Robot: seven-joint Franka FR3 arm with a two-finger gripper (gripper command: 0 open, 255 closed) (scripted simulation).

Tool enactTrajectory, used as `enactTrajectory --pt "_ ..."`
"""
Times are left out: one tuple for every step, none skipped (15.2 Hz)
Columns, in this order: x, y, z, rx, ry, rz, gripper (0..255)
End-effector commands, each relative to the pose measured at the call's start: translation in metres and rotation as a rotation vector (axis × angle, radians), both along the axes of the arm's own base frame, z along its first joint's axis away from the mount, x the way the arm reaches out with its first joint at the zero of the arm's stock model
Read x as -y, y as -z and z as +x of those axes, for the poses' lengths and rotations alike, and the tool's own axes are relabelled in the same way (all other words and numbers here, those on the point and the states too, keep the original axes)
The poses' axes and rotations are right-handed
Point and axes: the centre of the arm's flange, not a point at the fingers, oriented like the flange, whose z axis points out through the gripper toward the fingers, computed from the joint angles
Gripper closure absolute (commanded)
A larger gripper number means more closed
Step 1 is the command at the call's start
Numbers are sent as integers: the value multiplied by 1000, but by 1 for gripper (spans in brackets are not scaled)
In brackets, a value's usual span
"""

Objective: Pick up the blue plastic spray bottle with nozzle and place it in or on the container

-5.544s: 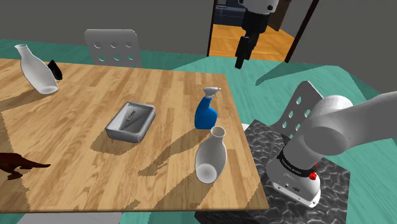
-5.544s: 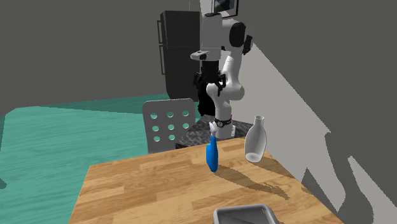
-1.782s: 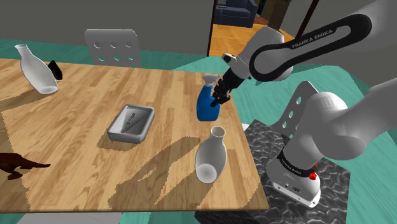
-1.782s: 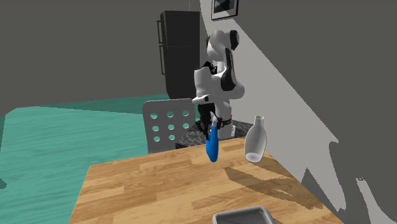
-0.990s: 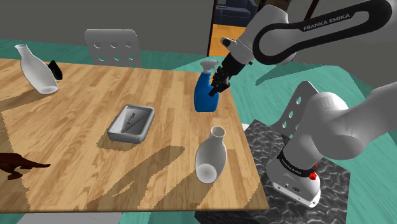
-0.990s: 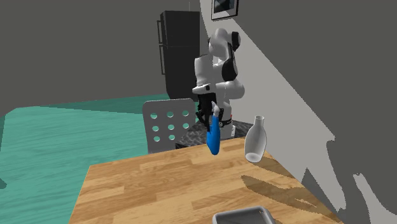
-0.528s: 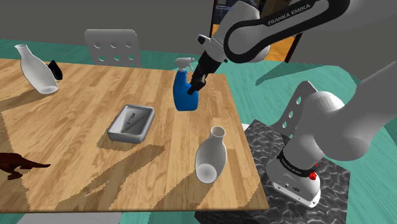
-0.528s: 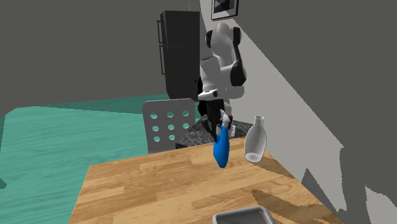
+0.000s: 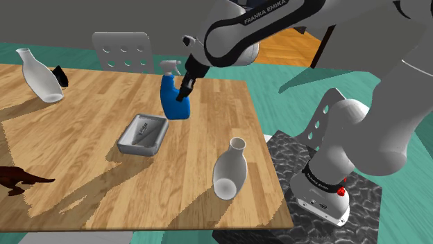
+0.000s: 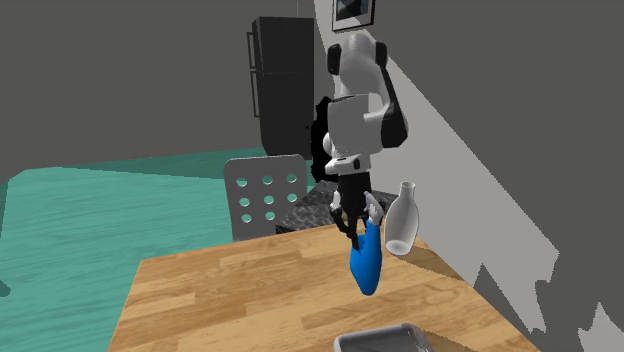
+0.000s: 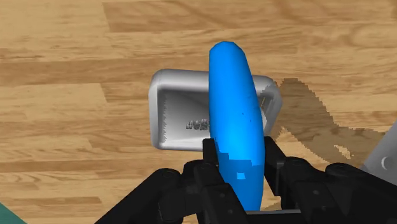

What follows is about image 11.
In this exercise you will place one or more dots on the teal flat object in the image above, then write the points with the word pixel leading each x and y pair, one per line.
pixel 9 215

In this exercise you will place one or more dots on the blue oblong object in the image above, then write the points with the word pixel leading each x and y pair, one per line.
pixel 236 124

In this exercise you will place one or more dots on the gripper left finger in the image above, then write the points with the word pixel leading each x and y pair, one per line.
pixel 192 189

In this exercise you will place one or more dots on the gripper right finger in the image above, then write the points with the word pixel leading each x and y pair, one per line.
pixel 325 192

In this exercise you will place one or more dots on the grey rectangular tray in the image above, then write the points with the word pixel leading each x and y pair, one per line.
pixel 176 108

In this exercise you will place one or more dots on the grey furniture piece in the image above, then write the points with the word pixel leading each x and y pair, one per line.
pixel 383 155

